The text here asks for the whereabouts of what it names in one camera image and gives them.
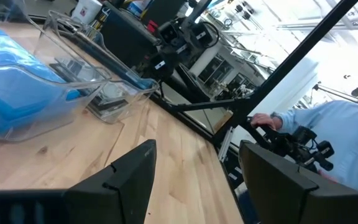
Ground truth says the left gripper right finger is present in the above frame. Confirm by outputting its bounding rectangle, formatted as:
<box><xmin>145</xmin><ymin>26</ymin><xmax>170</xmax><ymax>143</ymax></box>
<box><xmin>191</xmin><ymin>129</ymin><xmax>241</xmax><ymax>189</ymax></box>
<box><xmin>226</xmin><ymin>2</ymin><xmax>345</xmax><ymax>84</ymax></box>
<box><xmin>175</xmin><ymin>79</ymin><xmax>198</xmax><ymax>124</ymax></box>
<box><xmin>239</xmin><ymin>139</ymin><xmax>358</xmax><ymax>224</ymax></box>

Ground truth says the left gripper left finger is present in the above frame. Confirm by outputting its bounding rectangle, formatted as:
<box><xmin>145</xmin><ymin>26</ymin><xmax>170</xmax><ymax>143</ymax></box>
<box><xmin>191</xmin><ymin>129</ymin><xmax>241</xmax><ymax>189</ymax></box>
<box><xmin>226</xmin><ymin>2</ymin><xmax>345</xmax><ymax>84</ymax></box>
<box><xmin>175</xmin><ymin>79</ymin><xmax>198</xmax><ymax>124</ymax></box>
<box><xmin>63</xmin><ymin>139</ymin><xmax>157</xmax><ymax>224</ymax></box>

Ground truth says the person's hand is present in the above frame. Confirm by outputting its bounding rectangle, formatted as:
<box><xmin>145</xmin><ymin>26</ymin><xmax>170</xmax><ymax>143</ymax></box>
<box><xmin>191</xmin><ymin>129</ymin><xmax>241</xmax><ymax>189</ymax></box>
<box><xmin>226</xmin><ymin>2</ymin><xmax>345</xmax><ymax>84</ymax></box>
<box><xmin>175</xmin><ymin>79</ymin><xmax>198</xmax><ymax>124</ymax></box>
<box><xmin>249</xmin><ymin>112</ymin><xmax>283</xmax><ymax>131</ymax></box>

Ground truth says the person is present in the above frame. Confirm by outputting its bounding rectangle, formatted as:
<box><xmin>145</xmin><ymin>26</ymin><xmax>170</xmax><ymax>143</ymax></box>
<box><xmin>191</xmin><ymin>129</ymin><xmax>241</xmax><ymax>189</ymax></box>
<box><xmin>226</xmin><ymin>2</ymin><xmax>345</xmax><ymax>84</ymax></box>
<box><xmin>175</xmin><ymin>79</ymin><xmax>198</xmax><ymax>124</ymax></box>
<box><xmin>270</xmin><ymin>79</ymin><xmax>358</xmax><ymax>194</ymax></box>

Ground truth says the clear plastic bin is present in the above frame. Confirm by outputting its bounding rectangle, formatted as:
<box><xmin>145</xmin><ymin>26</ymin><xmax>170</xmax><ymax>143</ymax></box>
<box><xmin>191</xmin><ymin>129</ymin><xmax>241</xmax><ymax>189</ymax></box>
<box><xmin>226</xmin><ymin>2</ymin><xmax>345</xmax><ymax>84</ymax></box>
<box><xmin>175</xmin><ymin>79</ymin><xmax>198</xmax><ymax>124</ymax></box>
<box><xmin>0</xmin><ymin>0</ymin><xmax>113</xmax><ymax>142</ymax></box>
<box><xmin>44</xmin><ymin>10</ymin><xmax>160</xmax><ymax>124</ymax></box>

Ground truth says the black cabinet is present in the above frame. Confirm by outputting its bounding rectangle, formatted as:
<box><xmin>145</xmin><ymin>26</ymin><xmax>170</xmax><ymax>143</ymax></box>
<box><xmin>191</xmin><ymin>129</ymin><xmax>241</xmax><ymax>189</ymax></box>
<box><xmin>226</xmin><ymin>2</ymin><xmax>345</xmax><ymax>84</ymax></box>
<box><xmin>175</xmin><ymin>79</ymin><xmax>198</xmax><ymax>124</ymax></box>
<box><xmin>99</xmin><ymin>2</ymin><xmax>161</xmax><ymax>70</ymax></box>

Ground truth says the black teleoperation handle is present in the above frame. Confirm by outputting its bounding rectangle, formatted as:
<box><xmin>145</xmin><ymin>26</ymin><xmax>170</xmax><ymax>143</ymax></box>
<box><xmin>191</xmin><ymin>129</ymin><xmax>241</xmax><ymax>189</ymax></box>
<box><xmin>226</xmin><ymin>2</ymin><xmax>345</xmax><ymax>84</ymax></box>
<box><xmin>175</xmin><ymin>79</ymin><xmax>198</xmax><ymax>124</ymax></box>
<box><xmin>244</xmin><ymin>119</ymin><xmax>335</xmax><ymax>174</ymax></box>

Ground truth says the black metal frame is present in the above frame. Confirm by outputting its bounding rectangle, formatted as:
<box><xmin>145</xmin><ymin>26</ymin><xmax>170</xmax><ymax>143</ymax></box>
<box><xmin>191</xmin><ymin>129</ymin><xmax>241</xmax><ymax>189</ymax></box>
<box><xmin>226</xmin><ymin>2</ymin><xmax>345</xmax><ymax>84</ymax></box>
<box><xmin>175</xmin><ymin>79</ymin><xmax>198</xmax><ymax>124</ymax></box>
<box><xmin>51</xmin><ymin>0</ymin><xmax>358</xmax><ymax>224</ymax></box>

